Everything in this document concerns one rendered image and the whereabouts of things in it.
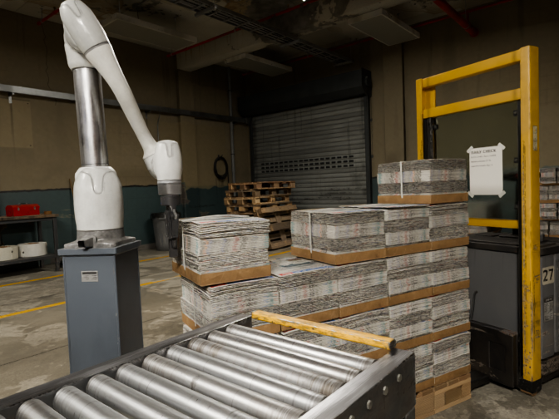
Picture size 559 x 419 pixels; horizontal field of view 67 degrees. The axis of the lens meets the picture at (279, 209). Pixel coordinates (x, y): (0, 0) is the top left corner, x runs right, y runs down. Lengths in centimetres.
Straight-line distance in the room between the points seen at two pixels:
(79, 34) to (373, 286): 154
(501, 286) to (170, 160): 207
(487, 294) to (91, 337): 225
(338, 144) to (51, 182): 567
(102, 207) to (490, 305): 229
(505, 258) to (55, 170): 723
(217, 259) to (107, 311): 40
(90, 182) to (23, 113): 678
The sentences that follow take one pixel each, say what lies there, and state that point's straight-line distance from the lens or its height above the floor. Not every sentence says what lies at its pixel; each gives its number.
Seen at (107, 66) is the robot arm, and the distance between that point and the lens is 169.
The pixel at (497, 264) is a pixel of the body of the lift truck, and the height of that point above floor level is 66.
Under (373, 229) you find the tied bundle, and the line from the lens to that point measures 196.
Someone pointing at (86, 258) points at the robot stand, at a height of 96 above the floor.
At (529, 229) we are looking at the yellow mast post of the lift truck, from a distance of 256.
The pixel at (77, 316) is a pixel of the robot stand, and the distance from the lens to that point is 163.
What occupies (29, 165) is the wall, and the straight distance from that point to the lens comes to 823.
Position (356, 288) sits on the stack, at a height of 72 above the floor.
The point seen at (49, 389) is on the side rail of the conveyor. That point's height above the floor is 80.
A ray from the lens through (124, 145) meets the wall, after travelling 901.
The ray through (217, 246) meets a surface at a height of 97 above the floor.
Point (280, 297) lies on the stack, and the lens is 172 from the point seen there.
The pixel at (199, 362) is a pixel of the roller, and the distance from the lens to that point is 103.
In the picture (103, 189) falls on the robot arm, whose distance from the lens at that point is 156.
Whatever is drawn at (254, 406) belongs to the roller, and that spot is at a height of 79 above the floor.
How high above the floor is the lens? 118
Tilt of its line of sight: 3 degrees down
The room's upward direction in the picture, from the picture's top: 2 degrees counter-clockwise
